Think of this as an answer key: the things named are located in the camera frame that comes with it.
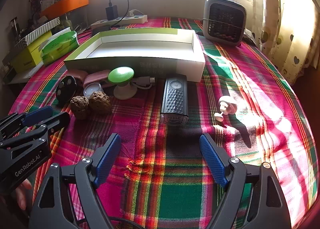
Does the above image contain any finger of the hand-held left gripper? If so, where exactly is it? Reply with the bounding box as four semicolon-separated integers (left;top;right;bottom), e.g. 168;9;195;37
0;106;54;137
0;112;70;155

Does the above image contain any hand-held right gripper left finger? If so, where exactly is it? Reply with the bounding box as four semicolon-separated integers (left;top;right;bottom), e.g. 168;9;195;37
29;132;122;229

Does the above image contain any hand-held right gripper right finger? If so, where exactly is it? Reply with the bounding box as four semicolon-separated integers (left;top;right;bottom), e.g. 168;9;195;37
199;133;292;229

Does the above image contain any brown walnut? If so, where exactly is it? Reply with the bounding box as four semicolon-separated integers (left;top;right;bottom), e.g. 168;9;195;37
88;91;112;115
70;96;89;120

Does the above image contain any black oval remote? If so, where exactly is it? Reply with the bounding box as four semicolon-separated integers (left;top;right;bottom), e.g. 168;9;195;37
55;75;77;106

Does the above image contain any small clear round jar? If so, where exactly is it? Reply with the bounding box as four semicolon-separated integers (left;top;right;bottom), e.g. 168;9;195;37
83;82;103;98

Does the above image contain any pink clip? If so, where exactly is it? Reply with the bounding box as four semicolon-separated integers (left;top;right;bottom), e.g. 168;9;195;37
68;69;87;86
83;69;112;88

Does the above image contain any white mushroom-shaped knob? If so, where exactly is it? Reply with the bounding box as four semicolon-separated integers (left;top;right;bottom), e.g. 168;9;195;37
215;95;237;121

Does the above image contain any black bike light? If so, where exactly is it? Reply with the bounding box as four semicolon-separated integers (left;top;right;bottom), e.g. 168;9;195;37
160;77;189;126

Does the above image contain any green mushroom-shaped stand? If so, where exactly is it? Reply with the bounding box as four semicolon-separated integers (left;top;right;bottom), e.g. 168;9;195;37
108;67;137;100

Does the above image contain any white usb cable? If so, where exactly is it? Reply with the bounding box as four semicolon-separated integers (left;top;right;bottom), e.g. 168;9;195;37
130;76;157;90

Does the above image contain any shallow green white cardboard box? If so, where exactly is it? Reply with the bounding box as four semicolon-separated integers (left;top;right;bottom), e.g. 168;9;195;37
64;28;206;82

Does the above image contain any person's left hand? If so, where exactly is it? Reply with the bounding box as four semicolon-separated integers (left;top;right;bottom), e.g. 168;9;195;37
15;179;33;211

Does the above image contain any white paper stack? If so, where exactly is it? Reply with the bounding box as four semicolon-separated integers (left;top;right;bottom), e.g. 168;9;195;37
7;67;43;84

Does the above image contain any plaid blanket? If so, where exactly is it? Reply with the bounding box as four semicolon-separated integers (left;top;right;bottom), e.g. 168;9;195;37
9;16;312;229

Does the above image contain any yellow-green box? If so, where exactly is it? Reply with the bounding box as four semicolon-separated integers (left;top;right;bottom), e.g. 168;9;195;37
10;31;53;73

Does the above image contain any green tissue pack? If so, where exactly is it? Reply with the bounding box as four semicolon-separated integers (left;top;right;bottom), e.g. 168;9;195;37
40;31;78;66

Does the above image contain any striped box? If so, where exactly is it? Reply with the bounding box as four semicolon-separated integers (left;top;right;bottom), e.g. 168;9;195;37
15;17;61;48

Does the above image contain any glass coffee press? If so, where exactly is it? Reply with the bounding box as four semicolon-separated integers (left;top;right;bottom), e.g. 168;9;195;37
10;17;22;41

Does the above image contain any clear glass container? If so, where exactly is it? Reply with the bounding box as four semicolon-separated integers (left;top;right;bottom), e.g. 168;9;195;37
60;6;89;31

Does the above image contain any orange box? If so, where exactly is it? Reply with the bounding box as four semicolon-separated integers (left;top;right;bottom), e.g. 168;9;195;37
40;0;89;19

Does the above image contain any black charger adapter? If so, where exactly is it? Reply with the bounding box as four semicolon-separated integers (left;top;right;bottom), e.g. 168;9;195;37
105;5;118;21

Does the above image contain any white power strip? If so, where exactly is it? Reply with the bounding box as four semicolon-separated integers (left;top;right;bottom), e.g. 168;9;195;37
90;15;148;30

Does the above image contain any small grey heater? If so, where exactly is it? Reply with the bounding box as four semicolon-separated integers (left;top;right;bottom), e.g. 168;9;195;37
202;0;247;46

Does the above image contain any heart print curtain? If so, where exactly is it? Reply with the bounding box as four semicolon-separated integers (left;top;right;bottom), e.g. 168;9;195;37
250;0;320;87

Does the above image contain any black charger cable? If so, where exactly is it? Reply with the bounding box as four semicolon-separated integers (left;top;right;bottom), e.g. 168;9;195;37
109;0;130;26

